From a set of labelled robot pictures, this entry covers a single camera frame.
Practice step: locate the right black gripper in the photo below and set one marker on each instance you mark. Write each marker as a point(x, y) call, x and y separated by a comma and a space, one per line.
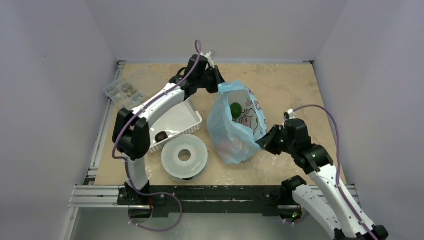
point(274, 139)

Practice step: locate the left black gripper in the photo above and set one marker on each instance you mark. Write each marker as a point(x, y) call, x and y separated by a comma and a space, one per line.
point(218, 79)

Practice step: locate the light blue plastic bag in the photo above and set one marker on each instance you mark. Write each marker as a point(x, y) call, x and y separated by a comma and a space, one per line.
point(235, 140)

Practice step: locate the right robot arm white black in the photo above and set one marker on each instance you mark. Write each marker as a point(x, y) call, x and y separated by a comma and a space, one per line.
point(337, 211)

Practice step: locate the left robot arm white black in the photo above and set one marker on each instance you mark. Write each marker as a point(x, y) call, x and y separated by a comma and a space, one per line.
point(131, 134)

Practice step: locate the green fake fruit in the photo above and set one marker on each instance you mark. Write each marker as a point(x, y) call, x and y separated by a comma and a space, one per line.
point(236, 110)

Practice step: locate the white perforated plastic basket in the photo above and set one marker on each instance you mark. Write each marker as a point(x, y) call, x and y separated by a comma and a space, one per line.
point(184, 118)

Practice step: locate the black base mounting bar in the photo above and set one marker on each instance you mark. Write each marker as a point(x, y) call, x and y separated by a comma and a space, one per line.
point(158, 201)

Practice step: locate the dark fruit in basket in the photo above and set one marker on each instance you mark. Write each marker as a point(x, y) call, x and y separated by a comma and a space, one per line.
point(161, 136)

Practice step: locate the clear plastic screw organizer box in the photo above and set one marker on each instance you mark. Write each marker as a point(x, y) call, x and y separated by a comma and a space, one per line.
point(133, 89)

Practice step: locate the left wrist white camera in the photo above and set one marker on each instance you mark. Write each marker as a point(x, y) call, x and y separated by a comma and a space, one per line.
point(210, 55)

